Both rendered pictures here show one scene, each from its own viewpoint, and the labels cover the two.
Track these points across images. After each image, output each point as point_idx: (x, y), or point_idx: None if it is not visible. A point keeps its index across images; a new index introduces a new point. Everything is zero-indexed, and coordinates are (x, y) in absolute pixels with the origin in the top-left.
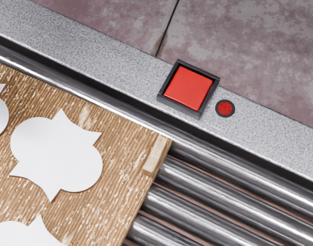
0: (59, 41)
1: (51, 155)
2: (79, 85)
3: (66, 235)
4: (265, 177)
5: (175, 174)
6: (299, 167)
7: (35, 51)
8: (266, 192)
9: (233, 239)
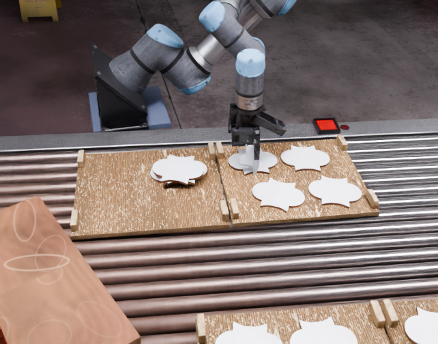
0: (260, 133)
1: (304, 158)
2: (284, 141)
3: (336, 178)
4: (381, 138)
5: (351, 149)
6: (388, 132)
7: None
8: (385, 142)
9: (391, 158)
